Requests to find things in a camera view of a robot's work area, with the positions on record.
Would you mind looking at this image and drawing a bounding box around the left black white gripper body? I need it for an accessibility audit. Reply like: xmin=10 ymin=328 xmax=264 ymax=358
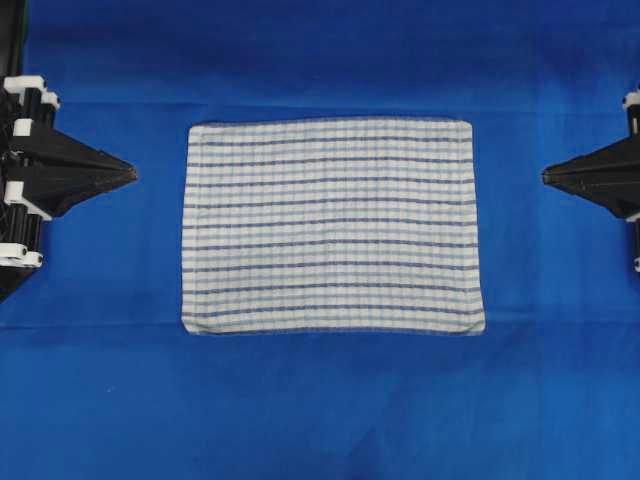
xmin=1 ymin=75 xmax=60 ymax=268

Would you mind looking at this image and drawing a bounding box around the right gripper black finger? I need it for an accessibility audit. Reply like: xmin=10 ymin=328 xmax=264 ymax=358
xmin=542 ymin=174 xmax=639 ymax=219
xmin=542 ymin=135 xmax=639 ymax=178

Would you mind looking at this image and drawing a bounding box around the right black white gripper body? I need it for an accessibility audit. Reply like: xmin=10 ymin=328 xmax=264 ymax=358
xmin=621 ymin=83 xmax=640 ymax=274

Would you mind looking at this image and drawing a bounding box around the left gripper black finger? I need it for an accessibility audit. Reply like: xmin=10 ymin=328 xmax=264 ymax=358
xmin=19 ymin=172 xmax=137 ymax=219
xmin=19 ymin=127 xmax=137 ymax=176

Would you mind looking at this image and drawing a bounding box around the blue striped white towel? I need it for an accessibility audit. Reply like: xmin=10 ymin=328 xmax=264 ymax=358
xmin=181 ymin=116 xmax=485 ymax=335

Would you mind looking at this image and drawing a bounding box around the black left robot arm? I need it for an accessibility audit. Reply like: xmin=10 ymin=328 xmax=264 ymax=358
xmin=1 ymin=1 xmax=137 ymax=270

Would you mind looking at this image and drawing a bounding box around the blue table cloth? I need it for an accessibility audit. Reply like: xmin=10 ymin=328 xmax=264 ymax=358
xmin=1 ymin=1 xmax=639 ymax=479

